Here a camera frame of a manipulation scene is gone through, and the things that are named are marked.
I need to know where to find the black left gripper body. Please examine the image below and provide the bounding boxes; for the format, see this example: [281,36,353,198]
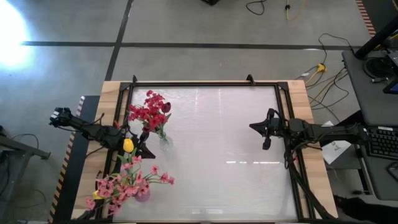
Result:
[134,131,149,155]

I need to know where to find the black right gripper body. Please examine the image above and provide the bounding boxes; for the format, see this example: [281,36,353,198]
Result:
[262,108,285,151]

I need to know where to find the clear glass vase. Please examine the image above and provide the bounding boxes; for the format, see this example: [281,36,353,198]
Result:
[159,132,174,150]

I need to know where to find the purple glass vase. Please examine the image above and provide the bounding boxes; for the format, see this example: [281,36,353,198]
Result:
[134,188,152,203]

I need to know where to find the white table mat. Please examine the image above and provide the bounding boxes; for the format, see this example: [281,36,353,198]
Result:
[113,86,299,222]

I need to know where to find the black floor mat striped edge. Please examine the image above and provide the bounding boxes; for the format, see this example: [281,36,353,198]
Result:
[355,0,398,38]
[48,95,101,223]

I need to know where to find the white paper box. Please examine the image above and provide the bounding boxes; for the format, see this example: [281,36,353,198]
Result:
[322,120,352,166]

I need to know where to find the black desk leg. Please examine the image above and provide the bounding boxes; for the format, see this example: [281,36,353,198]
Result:
[353,149,374,197]

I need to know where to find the grey desk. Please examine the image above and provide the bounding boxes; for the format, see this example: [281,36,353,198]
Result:
[341,49,398,202]

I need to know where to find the black keyboard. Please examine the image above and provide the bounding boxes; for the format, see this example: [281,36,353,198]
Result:
[366,125,398,161]

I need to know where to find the grey metal stand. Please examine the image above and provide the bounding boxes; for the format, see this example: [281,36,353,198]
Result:
[0,124,52,218]

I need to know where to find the black device blue screen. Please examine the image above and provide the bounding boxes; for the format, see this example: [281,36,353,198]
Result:
[382,79,398,95]

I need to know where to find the black computer mouse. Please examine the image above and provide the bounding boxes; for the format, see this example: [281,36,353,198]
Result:
[386,161,398,183]

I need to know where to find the black monitor pole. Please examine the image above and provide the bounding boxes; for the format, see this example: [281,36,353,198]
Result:
[354,15,398,60]

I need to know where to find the black cable bundle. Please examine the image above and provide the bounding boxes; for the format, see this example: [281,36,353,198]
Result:
[77,149,121,221]
[281,136,338,221]

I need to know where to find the yellow floor cable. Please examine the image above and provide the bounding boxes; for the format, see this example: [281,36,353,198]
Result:
[285,0,307,21]
[304,68,348,103]

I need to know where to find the black aluminium table frame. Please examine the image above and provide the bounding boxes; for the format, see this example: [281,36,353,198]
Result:
[107,81,313,223]

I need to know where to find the black floor cable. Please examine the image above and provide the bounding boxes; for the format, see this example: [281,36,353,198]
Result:
[307,70,351,124]
[245,0,268,16]
[317,32,355,65]

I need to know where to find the black coiled cable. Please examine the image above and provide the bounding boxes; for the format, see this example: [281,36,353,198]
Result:
[363,55,391,80]

